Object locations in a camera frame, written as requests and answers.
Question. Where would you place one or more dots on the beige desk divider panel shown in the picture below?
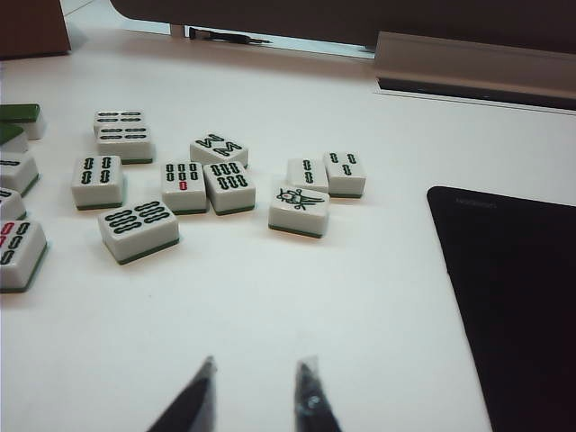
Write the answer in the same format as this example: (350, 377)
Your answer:
(360, 18)

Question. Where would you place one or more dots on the four-bamboo mahjong tile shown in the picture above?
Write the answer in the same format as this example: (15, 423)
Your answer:
(96, 180)

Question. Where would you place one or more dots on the bamboo mahjong tile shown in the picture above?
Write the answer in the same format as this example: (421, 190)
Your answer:
(15, 173)

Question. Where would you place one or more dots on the six-bamboo mahjong tile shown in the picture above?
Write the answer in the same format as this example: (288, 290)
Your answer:
(125, 141)
(229, 186)
(137, 229)
(119, 116)

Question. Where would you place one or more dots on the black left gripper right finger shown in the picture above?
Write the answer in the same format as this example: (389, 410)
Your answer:
(310, 405)

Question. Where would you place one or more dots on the black screwdriver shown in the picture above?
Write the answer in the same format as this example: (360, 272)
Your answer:
(225, 35)

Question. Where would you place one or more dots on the two-bamboo mahjong tile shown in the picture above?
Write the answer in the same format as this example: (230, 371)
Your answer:
(308, 173)

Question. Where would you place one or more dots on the seven-bamboo mahjong tile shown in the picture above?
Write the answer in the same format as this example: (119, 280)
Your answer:
(184, 189)

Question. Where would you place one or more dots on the three-bamboo mahjong tile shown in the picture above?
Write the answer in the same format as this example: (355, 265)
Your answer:
(345, 173)

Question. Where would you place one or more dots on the bird one-bamboo mahjong tile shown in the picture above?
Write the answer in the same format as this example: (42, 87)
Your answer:
(299, 209)

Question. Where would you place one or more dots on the nine-bamboo mahjong tile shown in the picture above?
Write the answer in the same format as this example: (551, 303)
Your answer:
(20, 256)
(11, 204)

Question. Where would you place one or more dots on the eight-bamboo mahjong tile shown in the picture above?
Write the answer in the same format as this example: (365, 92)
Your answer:
(218, 148)

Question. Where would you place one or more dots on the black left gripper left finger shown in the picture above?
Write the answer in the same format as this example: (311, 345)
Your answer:
(193, 409)

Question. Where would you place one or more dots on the green-backed face-down mahjong tile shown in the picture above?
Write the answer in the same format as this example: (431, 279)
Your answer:
(20, 114)
(11, 137)

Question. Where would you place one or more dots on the brown cardboard box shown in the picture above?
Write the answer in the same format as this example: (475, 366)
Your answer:
(31, 27)

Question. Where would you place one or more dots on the black fabric mat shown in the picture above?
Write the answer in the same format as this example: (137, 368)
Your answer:
(517, 306)

